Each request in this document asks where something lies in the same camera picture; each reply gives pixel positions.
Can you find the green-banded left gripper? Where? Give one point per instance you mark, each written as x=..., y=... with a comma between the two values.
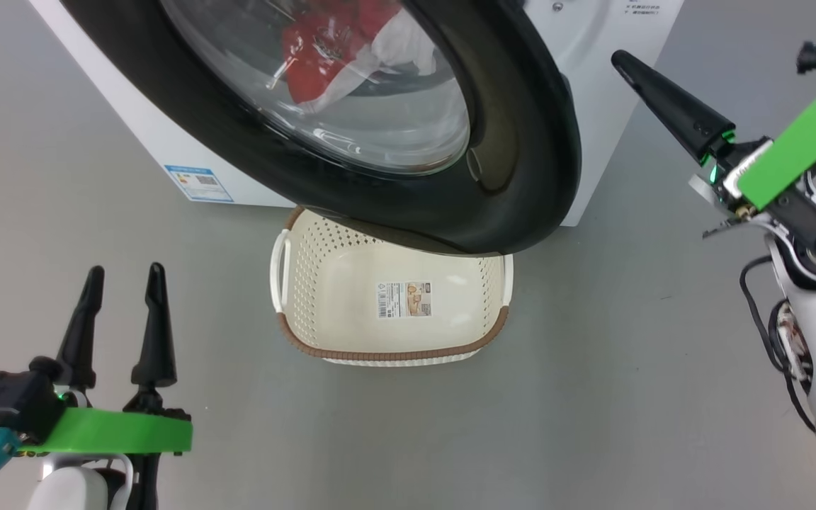
x=117, y=432

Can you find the paper product label in basket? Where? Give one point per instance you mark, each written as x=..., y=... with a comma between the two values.
x=404, y=299

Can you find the white front-load washing machine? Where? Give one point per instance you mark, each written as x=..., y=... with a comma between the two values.
x=613, y=85

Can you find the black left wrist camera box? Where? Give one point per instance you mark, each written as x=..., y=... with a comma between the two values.
x=15, y=400

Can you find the black printed text sticker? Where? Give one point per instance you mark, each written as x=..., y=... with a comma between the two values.
x=643, y=7

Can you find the cream basket with brown rim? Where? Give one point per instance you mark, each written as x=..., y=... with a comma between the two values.
x=351, y=333

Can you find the black round glass washer door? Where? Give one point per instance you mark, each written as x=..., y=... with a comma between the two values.
x=521, y=177

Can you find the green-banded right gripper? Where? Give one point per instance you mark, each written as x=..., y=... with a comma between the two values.
x=797, y=142

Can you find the blue energy label sticker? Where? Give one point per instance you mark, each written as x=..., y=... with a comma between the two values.
x=199, y=183

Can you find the red and white garment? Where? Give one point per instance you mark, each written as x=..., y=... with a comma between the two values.
x=323, y=49

